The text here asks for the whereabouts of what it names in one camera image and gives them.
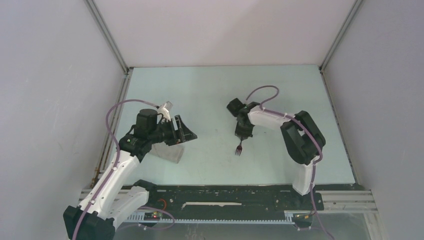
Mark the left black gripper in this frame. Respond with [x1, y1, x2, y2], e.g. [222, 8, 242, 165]
[148, 115, 197, 147]

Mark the grey cloth napkin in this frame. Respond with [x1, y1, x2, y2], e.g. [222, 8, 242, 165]
[149, 142, 185, 164]

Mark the pink metal fork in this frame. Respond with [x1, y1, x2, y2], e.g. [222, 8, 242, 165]
[234, 137, 244, 156]

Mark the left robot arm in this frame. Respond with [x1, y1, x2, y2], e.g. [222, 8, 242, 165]
[63, 108, 197, 240]

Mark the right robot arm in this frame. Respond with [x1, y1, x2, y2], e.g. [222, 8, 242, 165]
[226, 98, 326, 209]

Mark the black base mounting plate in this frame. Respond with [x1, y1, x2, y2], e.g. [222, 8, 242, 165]
[133, 180, 324, 222]

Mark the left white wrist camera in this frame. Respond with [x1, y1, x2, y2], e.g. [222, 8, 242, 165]
[157, 101, 173, 121]

